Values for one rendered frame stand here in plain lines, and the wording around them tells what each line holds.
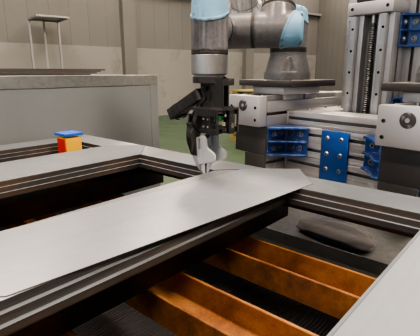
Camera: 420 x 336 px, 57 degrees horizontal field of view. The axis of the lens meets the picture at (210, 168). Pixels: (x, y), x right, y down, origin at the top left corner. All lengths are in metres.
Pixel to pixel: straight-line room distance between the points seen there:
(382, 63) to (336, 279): 0.66
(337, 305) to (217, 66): 0.48
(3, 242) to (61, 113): 0.92
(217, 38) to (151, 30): 8.99
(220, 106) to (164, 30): 9.20
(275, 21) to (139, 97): 0.89
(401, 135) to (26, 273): 0.75
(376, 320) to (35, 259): 0.37
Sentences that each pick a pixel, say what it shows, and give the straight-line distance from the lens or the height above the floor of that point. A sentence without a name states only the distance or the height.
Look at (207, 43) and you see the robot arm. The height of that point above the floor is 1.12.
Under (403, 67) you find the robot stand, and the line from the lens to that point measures 1.27.
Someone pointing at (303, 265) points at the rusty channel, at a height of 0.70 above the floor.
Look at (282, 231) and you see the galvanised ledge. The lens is 0.99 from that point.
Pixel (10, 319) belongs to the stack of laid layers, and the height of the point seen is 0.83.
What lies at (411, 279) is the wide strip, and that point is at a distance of 0.49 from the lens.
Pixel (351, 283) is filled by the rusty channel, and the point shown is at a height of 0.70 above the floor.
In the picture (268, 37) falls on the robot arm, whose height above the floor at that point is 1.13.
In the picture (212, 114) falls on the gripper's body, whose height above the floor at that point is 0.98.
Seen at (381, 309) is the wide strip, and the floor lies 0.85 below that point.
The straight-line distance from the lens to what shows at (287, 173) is 0.86.
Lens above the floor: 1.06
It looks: 14 degrees down
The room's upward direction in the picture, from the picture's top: straight up
